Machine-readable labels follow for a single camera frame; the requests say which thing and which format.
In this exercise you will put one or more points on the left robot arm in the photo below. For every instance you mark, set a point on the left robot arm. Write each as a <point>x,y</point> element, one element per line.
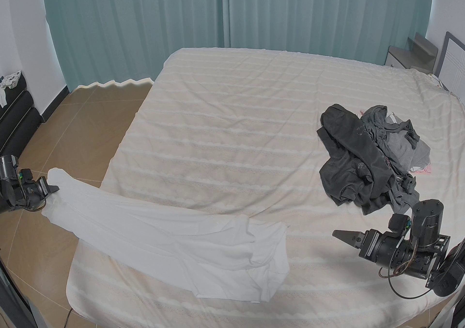
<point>7,166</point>

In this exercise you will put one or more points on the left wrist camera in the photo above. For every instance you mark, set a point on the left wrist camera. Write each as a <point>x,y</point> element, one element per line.
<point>27,175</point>

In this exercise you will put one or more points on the white printed T-shirt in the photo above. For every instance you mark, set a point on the white printed T-shirt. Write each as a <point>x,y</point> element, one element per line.
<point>163,235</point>

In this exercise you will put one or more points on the pile of clothes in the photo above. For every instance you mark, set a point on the pile of clothes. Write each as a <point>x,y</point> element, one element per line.
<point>348,148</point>

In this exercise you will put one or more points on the blue-green curtain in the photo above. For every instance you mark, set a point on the blue-green curtain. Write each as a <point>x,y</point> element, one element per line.
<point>138,10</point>
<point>327,3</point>

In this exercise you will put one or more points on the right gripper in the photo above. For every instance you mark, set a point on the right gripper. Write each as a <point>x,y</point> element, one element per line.
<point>377,246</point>

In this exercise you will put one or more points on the small heap of cloths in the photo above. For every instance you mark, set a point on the small heap of cloths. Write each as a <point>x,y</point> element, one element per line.
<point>9,81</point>

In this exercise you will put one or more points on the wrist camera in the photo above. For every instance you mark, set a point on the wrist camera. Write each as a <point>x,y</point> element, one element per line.
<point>397,224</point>
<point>27,175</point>

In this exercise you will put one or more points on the grey bedside table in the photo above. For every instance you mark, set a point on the grey bedside table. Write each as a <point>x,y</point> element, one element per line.
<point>410,59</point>

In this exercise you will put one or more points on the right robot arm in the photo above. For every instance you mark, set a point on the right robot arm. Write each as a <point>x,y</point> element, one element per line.
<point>428,221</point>

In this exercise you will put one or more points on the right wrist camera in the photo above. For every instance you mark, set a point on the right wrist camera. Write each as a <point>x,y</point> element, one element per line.
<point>397,224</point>

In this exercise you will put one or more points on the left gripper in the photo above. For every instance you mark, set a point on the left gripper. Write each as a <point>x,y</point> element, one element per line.
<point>34,194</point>

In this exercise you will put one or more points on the bed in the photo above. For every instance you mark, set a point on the bed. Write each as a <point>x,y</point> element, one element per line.
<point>236,119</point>

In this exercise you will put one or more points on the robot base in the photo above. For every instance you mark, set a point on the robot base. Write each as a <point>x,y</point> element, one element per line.
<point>448,315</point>

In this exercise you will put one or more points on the black chest of drawers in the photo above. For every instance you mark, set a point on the black chest of drawers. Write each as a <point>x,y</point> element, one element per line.
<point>18,119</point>

